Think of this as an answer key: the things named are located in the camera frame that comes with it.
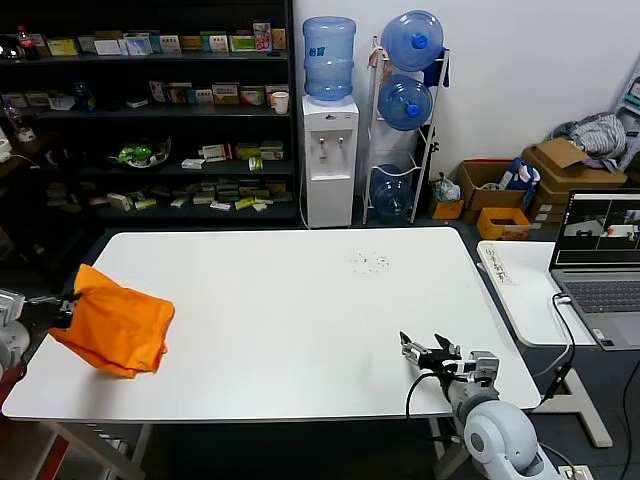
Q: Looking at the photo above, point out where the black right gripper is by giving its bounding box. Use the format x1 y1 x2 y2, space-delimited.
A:
398 330 472 378

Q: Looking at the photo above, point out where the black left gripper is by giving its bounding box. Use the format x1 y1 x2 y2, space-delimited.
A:
22 291 82 330

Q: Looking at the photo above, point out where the orange t-shirt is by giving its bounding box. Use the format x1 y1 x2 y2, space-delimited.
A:
48 263 177 381

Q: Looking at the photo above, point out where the grey striped clothes pile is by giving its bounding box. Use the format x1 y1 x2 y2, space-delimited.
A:
550 111 627 165

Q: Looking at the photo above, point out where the small white side table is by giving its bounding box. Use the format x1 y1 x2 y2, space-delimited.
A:
477 240 615 449

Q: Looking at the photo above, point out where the white power strip with writing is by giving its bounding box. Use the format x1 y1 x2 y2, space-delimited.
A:
478 243 516 289

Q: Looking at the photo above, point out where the orange yellow open box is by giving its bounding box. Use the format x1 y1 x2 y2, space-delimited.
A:
475 206 532 241

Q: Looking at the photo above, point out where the small yellow box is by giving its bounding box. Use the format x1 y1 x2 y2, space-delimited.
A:
429 197 464 220

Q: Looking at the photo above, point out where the large white work table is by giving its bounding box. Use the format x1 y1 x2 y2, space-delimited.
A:
2 226 543 459

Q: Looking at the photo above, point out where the grey plastic bag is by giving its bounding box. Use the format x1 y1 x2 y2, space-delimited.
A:
430 171 461 203

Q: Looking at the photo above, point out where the white metal jug rack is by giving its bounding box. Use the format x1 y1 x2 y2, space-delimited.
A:
361 33 450 225

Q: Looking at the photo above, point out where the red-rimmed open cardboard box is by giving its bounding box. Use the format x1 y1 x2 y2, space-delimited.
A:
455 158 527 225

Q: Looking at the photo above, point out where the bowl with green fruit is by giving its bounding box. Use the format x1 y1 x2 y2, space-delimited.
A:
107 136 172 170

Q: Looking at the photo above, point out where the grey laptop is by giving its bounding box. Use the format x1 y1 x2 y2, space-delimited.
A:
548 188 640 352

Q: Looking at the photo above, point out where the white water dispenser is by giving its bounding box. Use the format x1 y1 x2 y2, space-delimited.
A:
300 94 360 229

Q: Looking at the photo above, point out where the closed brown cardboard box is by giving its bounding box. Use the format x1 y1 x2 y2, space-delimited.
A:
528 179 627 231

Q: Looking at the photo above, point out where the blue white plush toy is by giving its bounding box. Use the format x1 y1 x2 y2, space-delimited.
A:
500 156 541 208

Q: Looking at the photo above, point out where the black shelf unit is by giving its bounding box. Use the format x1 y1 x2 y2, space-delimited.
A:
0 0 300 294

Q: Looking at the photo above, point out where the black stand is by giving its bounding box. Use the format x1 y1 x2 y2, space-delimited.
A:
425 126 441 168

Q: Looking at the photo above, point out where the red white medicine box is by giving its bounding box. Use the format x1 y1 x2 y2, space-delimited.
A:
198 142 233 161

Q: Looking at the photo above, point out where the open brown cardboard box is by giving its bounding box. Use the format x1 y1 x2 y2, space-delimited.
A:
520 137 628 188

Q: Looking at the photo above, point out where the yellow medicine box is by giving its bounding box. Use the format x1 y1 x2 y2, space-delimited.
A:
46 37 80 56

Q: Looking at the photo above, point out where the cola bottle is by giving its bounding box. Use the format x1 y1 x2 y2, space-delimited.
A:
16 25 42 61

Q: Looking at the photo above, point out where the blue white carton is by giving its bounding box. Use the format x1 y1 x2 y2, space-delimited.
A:
120 32 152 56

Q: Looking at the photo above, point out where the dark blue hanging cloth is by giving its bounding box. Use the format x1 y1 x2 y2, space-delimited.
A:
422 47 451 89

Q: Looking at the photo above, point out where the labelled blue water jug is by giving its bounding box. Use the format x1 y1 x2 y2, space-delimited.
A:
302 16 358 106

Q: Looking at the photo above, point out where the pink hanging cloth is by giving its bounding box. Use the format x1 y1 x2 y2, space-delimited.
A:
367 46 392 80

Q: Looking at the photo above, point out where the green white medicine box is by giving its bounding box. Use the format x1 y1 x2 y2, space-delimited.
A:
200 31 230 53

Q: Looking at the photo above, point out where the pale plastic rack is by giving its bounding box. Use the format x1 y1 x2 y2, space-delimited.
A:
615 63 640 150

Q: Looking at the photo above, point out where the tall pink carton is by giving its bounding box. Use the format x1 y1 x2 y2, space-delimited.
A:
252 21 273 52

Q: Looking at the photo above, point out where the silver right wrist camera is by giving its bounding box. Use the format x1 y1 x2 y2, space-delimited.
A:
466 350 501 387

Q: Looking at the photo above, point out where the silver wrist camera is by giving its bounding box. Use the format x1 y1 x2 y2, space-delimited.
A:
0 288 26 327
466 350 501 387

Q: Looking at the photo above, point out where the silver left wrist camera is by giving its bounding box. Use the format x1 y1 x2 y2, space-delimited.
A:
0 288 26 327

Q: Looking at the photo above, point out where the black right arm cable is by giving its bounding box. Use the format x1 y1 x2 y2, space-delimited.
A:
405 373 446 422

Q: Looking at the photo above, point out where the black adapter cable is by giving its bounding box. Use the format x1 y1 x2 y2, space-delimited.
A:
542 292 577 401

